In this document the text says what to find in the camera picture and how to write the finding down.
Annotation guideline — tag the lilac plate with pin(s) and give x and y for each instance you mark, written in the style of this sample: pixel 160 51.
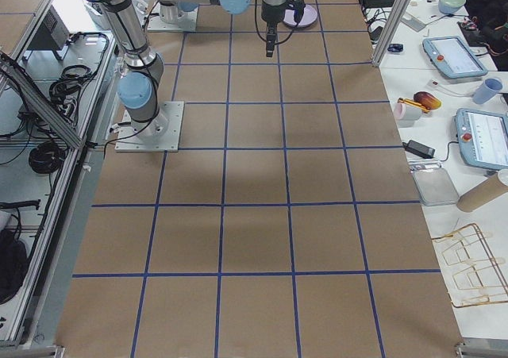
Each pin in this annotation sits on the lilac plate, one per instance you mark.
pixel 309 17

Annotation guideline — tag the gold metal cylinder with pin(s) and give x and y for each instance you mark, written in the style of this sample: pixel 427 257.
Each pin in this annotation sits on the gold metal cylinder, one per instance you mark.
pixel 414 104

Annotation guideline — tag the cardboard tube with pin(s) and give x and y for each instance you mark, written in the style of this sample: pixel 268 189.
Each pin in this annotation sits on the cardboard tube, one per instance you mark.
pixel 488 190

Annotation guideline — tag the lower blue teach pendant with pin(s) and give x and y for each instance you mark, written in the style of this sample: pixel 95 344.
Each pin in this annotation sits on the lower blue teach pendant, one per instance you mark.
pixel 482 138

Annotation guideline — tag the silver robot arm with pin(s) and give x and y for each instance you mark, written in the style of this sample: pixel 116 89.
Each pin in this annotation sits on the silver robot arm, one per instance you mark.
pixel 139 89
pixel 171 12

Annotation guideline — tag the aluminium frame post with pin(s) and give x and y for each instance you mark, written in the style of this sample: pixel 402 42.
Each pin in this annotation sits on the aluminium frame post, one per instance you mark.
pixel 387 35

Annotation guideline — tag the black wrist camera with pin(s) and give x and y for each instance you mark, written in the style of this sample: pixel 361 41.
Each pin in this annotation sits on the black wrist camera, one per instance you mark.
pixel 298 8

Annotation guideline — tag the black power adapter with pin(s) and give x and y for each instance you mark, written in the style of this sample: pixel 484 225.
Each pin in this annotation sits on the black power adapter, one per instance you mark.
pixel 418 149

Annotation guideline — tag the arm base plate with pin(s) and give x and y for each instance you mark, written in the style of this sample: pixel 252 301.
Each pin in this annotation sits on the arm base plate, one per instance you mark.
pixel 163 133
pixel 155 24

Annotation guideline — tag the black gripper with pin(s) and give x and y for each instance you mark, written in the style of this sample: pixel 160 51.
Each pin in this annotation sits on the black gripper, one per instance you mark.
pixel 270 13

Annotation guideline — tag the red orange mango toy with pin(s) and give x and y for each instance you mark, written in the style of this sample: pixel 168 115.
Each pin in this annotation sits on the red orange mango toy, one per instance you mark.
pixel 429 101

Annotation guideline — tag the pink plastic cup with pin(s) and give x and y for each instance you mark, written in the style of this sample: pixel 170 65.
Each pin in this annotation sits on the pink plastic cup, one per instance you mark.
pixel 406 112

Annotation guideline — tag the upper blue teach pendant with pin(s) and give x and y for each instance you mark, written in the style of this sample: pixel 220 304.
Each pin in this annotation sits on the upper blue teach pendant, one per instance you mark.
pixel 453 58

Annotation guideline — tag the light blue plastic cup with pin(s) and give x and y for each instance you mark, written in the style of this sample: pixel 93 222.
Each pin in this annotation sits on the light blue plastic cup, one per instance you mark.
pixel 487 90

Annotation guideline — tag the blue teach pendant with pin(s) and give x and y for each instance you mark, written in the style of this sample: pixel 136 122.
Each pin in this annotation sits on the blue teach pendant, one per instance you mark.
pixel 453 58
pixel 482 138

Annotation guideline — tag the grey control box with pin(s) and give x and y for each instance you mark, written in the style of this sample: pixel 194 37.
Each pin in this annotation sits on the grey control box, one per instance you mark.
pixel 51 35

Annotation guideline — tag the silver metal tin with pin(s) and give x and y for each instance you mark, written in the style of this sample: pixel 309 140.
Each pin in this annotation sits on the silver metal tin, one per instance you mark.
pixel 435 187

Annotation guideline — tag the green bowl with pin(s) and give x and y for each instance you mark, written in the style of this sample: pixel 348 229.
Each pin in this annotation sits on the green bowl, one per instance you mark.
pixel 450 6

